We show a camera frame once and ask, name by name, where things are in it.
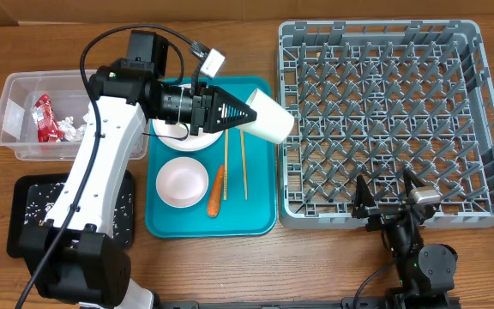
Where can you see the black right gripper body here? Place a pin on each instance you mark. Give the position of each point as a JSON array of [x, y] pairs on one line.
[[380, 215]]

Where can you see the teal serving tray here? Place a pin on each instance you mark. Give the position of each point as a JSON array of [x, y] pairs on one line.
[[237, 216]]

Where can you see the white cup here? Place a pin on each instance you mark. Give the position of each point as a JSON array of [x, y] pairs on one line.
[[273, 122]]

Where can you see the pink bowl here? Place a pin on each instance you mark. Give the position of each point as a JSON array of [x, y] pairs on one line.
[[182, 182]]

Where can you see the black plastic tray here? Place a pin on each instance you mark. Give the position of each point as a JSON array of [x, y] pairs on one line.
[[35, 195]]

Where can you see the clear plastic waste bin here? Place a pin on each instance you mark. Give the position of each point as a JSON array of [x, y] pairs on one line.
[[20, 92]]

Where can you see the pink plate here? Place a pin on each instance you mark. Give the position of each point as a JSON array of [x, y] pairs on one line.
[[169, 134]]

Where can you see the white napkin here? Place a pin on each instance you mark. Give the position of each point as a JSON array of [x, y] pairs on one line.
[[86, 120]]

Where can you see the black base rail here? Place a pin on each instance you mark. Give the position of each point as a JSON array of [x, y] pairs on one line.
[[272, 304]]

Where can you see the red snack wrapper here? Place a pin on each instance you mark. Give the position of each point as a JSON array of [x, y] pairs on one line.
[[45, 120]]

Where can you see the aluminium foil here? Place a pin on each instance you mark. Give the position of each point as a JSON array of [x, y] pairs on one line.
[[70, 132]]

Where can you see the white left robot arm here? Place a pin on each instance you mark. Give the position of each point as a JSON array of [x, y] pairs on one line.
[[72, 255]]

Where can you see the wooden chopstick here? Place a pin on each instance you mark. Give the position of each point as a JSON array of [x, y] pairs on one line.
[[225, 179], [244, 167]]

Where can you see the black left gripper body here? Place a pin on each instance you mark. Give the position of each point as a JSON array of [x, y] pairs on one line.
[[177, 106]]

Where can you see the left wooden chopstick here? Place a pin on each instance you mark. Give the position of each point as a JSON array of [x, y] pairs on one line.
[[225, 179]]

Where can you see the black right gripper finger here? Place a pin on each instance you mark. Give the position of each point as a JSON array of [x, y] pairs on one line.
[[411, 182], [363, 198]]

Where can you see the orange carrot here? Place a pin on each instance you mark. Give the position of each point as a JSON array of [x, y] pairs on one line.
[[214, 200]]

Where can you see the grey dishwasher rack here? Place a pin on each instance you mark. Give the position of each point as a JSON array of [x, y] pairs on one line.
[[378, 98]]

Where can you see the right wooden chopstick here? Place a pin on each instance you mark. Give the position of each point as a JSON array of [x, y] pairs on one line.
[[244, 167]]

